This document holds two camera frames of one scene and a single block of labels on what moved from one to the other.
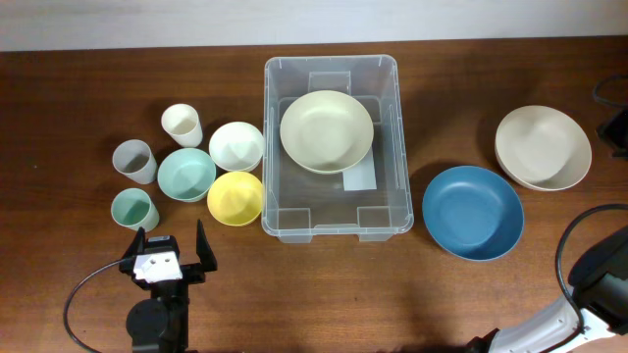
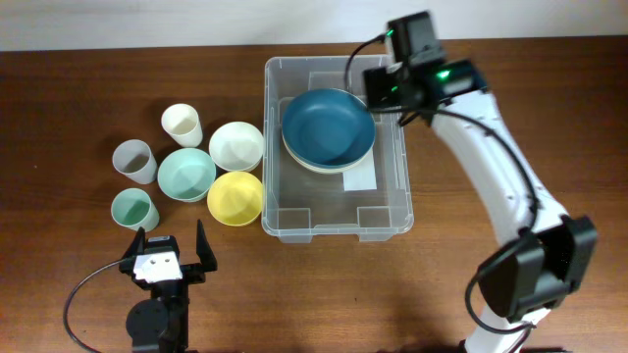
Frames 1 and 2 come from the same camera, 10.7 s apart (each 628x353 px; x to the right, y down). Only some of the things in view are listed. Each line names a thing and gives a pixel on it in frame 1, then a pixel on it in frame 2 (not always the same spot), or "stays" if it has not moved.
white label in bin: x=362 y=176 stays
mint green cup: x=133 y=209 stays
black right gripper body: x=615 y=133 to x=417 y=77
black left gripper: x=204 y=252 stays
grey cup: x=135 y=161 stays
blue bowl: x=474 y=213 to x=329 y=127
